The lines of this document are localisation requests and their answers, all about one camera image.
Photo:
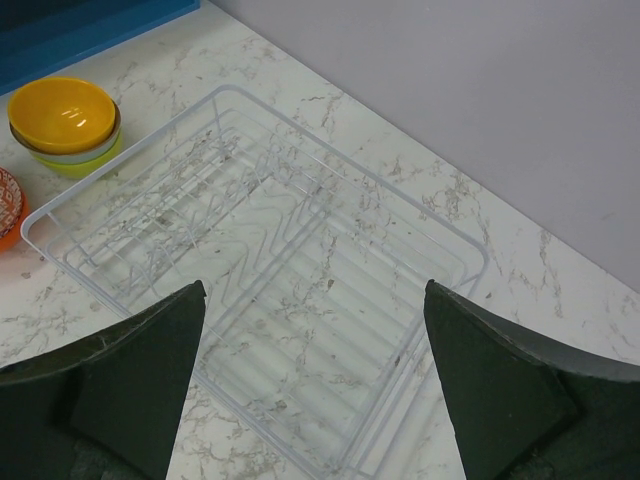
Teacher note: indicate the blue shelf unit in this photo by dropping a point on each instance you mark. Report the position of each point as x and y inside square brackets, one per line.
[41, 37]

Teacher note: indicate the blue orange patterned bowl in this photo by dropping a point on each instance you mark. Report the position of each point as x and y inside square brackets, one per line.
[12, 202]

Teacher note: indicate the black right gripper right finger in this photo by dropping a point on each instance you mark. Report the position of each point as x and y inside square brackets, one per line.
[525, 406]

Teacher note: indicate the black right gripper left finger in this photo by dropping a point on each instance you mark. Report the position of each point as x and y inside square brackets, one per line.
[107, 406]

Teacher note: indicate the yellow bowl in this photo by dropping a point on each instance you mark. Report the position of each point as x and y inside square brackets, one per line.
[62, 115]

